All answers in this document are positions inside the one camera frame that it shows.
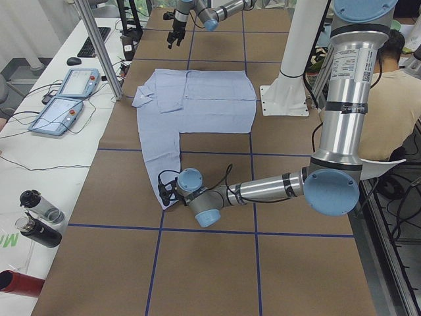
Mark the lower blue teach pendant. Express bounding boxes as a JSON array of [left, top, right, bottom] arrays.
[[28, 97, 84, 136]]

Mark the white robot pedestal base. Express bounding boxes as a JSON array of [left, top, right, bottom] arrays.
[[260, 0, 330, 117]]

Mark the white chair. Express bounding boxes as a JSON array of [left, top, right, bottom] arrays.
[[360, 159, 406, 180]]

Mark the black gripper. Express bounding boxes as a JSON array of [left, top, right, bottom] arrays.
[[163, 10, 187, 49], [158, 179, 178, 206]]

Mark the black keyboard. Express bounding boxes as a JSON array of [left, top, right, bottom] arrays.
[[76, 26, 112, 58]]

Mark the blue striped button shirt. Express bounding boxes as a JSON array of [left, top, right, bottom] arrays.
[[132, 68, 257, 194]]

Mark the clear water bottle black lid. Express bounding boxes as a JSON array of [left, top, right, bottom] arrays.
[[20, 190, 64, 224]]

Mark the aluminium frame post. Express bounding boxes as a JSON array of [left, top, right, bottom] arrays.
[[74, 0, 122, 101]]

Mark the blue teach pendant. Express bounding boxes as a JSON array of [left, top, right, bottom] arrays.
[[56, 68, 101, 99], [28, 97, 84, 136]]

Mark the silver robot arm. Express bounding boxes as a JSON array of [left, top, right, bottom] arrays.
[[163, 0, 256, 49], [157, 1, 396, 227]]

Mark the black monitor stand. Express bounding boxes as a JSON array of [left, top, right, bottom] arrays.
[[116, 0, 144, 38]]

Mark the red cylinder bottle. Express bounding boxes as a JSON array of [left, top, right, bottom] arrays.
[[1, 270, 45, 298]]

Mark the seated person beige shirt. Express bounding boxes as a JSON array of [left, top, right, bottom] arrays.
[[358, 30, 420, 161]]

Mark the black computer mouse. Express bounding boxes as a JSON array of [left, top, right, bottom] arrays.
[[66, 57, 82, 66]]

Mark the upper blue teach pendant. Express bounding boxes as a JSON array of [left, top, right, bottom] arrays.
[[56, 68, 101, 99]]

